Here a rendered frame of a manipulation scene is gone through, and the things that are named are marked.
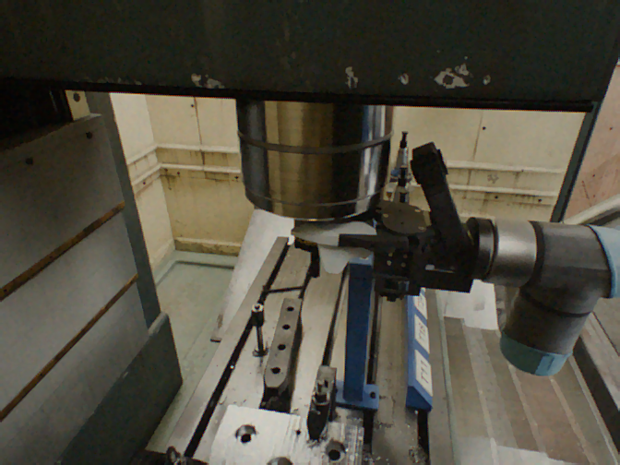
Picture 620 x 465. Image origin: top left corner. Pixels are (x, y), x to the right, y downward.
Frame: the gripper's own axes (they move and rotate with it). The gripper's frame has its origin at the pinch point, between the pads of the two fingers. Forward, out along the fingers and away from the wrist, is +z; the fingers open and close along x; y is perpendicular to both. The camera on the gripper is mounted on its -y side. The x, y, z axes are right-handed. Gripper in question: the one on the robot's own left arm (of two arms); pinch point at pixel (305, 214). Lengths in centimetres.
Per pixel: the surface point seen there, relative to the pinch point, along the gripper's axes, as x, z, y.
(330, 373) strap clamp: 10.1, -4.8, 36.9
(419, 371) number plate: 18, -22, 42
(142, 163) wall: 96, 72, 38
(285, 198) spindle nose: -7.8, 1.1, -5.5
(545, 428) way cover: 24, -54, 61
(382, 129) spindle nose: -4.5, -7.0, -11.8
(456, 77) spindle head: -13.2, -10.6, -18.0
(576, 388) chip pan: 43, -70, 67
